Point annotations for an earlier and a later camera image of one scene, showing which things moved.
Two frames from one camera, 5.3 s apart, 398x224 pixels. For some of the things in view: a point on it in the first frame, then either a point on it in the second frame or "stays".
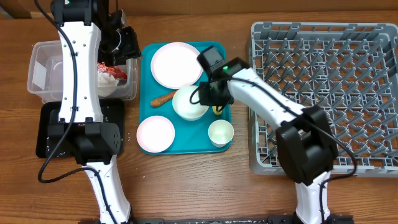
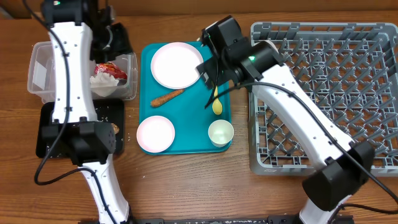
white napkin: [105, 79] stays
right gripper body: [208, 96] → [211, 70]
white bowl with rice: [186, 109] → [273, 45]
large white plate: [175, 65] stays
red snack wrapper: [113, 70] stays
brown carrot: [160, 101] stays
